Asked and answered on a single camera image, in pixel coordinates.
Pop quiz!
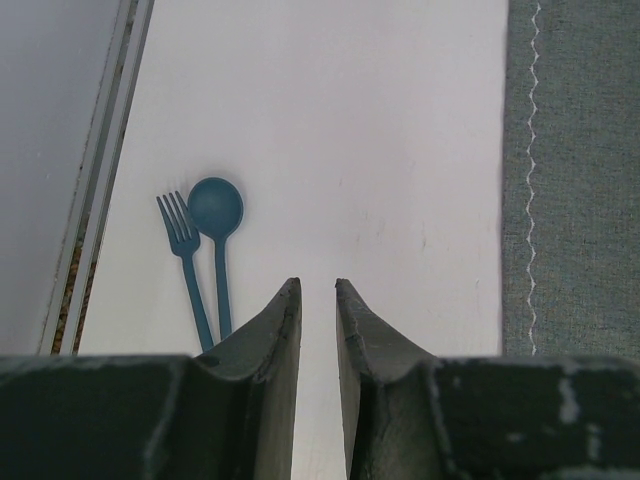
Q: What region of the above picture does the blue plastic fork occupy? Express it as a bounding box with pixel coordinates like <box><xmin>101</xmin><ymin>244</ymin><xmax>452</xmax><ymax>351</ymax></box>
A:
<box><xmin>156</xmin><ymin>191</ymin><xmax>214</xmax><ymax>352</ymax></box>

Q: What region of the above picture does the blue plastic spoon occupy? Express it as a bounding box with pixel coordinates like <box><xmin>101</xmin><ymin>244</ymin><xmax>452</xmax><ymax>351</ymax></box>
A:
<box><xmin>187</xmin><ymin>177</ymin><xmax>244</xmax><ymax>340</ymax></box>

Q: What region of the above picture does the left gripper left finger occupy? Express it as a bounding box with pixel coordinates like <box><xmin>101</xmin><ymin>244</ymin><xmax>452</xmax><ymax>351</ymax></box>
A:
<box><xmin>1</xmin><ymin>278</ymin><xmax>302</xmax><ymax>479</ymax></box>

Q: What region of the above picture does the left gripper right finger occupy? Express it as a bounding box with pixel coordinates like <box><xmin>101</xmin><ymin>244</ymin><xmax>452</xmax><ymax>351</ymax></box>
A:
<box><xmin>335</xmin><ymin>279</ymin><xmax>639</xmax><ymax>479</ymax></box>

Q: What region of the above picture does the grey cloth placemat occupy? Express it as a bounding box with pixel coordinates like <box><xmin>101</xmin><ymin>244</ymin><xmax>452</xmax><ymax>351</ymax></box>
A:
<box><xmin>501</xmin><ymin>1</ymin><xmax>639</xmax><ymax>359</ymax></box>

